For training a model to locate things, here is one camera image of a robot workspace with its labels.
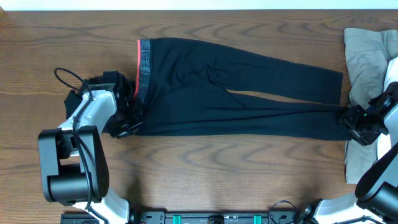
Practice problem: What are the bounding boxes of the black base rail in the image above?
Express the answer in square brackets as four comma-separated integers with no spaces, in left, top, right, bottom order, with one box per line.
[60,210,315,224]

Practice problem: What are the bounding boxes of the beige folded garment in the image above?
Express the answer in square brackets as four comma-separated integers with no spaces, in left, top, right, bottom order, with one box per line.
[344,28,397,184]

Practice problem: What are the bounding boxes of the folded black shirt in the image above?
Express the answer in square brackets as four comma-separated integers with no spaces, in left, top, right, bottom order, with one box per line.
[60,72,116,134]

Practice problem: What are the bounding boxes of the right black cable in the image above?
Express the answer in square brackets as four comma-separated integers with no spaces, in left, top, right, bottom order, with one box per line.
[269,200,386,224]

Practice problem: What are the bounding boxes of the black cable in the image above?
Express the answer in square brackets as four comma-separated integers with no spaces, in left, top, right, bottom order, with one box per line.
[53,67,109,224]
[269,200,386,224]

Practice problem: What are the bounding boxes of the black leggings with grey waistband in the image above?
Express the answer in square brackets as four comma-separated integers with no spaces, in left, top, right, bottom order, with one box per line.
[134,38,349,141]

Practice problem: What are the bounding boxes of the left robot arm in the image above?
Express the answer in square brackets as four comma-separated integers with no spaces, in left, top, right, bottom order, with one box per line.
[38,71,141,223]

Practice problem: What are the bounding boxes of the left black cable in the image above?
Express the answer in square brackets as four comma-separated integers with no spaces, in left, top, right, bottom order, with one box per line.
[53,67,109,224]

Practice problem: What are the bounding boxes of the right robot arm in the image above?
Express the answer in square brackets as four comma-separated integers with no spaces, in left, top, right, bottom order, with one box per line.
[303,85,397,223]

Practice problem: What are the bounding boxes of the white garment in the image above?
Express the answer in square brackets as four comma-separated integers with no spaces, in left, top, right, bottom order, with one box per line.
[376,57,397,160]

